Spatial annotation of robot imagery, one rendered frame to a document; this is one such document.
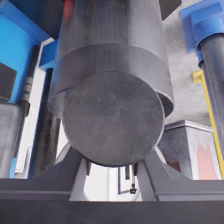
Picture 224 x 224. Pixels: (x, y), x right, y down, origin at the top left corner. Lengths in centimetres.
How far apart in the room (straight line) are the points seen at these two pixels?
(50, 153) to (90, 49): 42
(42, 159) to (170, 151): 39
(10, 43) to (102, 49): 50
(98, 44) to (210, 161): 31
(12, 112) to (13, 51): 51
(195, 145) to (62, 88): 27
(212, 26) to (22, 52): 169
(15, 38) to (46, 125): 33
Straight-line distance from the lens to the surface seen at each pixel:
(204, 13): 206
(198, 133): 38
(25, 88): 61
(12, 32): 71
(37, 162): 58
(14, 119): 18
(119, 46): 22
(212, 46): 183
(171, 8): 73
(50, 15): 65
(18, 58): 68
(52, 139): 59
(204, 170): 37
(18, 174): 118
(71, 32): 27
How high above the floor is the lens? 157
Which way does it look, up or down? 21 degrees down
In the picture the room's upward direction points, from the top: 180 degrees counter-clockwise
